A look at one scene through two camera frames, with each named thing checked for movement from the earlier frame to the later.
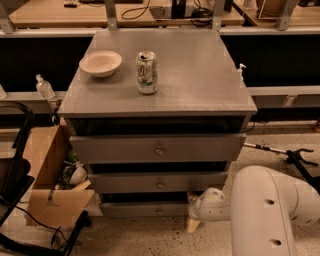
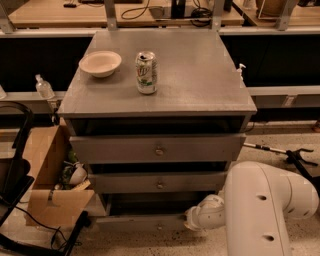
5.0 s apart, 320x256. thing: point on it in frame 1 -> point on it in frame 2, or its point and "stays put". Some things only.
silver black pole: [263, 147] stays put
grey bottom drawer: [145, 209] -> [141, 223]
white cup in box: [78, 175] stays put
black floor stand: [294, 157] stays put
